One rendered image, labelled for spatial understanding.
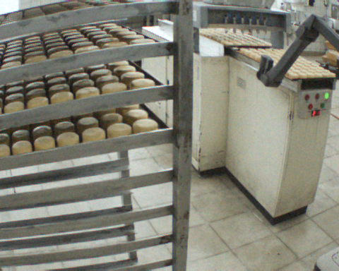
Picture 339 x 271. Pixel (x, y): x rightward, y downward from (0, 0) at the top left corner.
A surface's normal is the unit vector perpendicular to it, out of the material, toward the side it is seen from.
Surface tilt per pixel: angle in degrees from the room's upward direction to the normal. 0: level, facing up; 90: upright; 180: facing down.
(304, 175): 90
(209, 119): 90
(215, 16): 90
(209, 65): 90
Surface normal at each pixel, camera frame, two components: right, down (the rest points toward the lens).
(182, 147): 0.38, 0.38
